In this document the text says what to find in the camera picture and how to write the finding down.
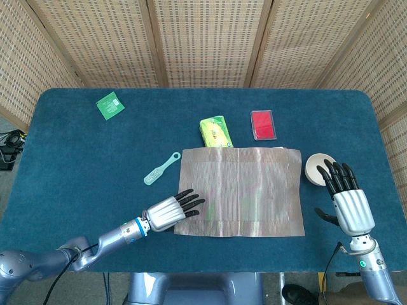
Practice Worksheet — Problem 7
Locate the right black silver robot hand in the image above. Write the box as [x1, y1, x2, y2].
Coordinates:
[314, 159, 375, 236]

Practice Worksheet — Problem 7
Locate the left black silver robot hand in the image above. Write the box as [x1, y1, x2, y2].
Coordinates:
[142, 188, 206, 233]

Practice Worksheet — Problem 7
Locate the white bowl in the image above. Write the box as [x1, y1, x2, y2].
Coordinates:
[305, 152, 336, 187]

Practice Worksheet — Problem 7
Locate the brown woven placemat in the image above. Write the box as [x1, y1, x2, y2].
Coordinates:
[174, 146, 306, 238]

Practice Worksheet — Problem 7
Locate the mint green brush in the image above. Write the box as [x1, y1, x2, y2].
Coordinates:
[142, 151, 183, 184]

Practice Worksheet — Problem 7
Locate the blue-grey robot torso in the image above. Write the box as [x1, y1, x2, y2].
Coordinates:
[123, 272, 266, 305]

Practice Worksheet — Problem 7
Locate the brown trouser leg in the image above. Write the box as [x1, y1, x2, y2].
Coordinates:
[324, 285, 366, 305]

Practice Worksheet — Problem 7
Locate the yellow green tissue pack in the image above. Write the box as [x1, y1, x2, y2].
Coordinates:
[199, 116, 234, 149]

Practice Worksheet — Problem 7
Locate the black shoe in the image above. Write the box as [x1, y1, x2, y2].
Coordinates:
[282, 284, 319, 305]

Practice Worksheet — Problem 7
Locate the blue table cloth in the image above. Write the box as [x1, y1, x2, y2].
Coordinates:
[0, 88, 407, 275]

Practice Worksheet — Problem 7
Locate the metal table leg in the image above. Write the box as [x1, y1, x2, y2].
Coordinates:
[278, 273, 287, 305]

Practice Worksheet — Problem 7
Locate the green square sachet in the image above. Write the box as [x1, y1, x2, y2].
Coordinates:
[95, 91, 126, 121]

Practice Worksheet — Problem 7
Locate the red ink pad case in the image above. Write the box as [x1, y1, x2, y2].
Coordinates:
[250, 109, 277, 142]

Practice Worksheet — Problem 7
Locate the woven wooden folding screen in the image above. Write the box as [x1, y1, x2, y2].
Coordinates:
[0, 0, 407, 207]

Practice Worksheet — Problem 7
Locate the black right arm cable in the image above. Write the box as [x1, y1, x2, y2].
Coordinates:
[321, 241, 346, 305]

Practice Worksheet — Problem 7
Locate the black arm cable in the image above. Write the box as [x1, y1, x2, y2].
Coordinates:
[321, 241, 346, 305]
[43, 243, 99, 305]

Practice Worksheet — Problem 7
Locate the dark cable under table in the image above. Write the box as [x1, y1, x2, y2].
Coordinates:
[101, 272, 111, 305]

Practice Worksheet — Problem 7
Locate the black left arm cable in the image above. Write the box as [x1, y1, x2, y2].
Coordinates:
[43, 243, 99, 305]

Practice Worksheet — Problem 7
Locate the black floor equipment with cables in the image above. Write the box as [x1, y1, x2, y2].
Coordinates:
[0, 128, 28, 172]

